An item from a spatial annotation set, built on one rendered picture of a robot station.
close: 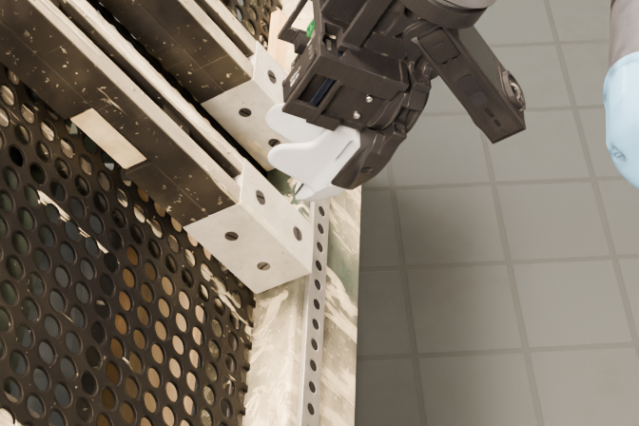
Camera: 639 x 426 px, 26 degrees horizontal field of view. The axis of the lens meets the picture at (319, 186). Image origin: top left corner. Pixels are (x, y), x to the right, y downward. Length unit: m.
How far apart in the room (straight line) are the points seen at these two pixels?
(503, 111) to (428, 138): 1.94
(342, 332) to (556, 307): 1.14
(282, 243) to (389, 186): 1.36
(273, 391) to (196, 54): 0.35
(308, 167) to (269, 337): 0.51
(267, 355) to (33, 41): 0.40
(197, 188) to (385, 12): 0.53
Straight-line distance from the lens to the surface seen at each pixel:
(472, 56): 0.86
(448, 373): 2.46
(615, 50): 0.71
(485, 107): 0.88
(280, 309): 1.41
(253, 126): 1.50
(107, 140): 1.29
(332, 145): 0.89
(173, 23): 1.41
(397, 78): 0.84
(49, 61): 1.23
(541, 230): 2.68
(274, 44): 1.67
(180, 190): 1.33
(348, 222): 1.57
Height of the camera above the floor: 2.03
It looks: 48 degrees down
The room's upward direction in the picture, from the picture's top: straight up
